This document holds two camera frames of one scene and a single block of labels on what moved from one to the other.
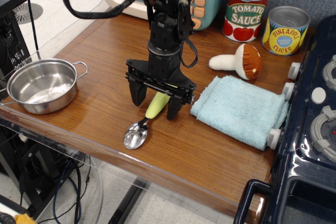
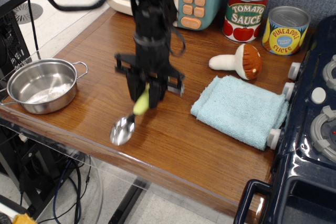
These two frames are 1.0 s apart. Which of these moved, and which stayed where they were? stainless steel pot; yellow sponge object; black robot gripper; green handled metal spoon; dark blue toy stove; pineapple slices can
Moved: green handled metal spoon; black robot gripper
Stayed: dark blue toy stove; yellow sponge object; pineapple slices can; stainless steel pot
